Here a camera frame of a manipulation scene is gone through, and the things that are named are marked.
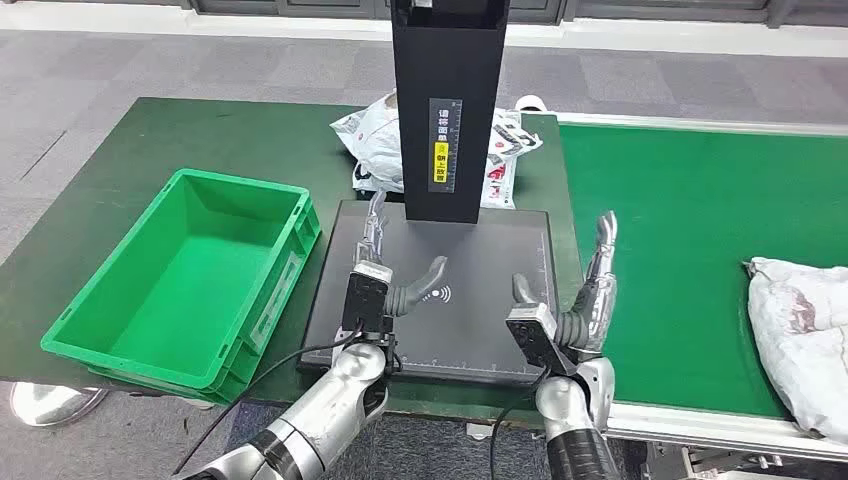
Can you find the black scanner machine with column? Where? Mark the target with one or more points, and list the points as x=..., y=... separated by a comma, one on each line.
x=464, y=331

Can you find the black and yellow column sticker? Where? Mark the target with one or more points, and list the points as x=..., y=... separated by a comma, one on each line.
x=444, y=132

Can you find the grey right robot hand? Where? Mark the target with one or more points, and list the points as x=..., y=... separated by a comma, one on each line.
x=599, y=298

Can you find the aluminium conveyor frame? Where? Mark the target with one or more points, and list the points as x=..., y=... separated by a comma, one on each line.
x=696, y=430

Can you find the small white table bracket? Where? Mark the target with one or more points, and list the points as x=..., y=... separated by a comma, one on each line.
x=478, y=432

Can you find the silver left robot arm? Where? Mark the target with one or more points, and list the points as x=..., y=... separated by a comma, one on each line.
x=331, y=397

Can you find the grey parcel bag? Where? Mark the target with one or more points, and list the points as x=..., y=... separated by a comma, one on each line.
x=795, y=331

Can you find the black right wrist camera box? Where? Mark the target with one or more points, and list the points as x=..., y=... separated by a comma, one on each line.
x=536, y=338

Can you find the white round object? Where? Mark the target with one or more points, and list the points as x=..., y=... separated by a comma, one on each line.
x=530, y=102

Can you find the white mailer bag red print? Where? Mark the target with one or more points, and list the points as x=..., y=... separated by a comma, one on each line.
x=507, y=172

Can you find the green conveyor belt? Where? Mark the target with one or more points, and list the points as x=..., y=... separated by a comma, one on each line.
x=682, y=232

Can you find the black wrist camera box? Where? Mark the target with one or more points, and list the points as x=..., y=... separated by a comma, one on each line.
x=366, y=298
x=536, y=338

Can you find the green plastic crate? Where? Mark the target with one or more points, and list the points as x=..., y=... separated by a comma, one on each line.
x=185, y=298

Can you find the white mailer bag black lettering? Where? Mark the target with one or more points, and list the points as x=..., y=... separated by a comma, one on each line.
x=378, y=146

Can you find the round silver table foot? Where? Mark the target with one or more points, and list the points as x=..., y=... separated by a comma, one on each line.
x=53, y=404

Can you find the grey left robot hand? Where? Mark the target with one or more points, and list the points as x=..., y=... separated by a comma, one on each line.
x=411, y=291

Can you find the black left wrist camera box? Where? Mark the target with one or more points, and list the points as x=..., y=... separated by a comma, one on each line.
x=366, y=298

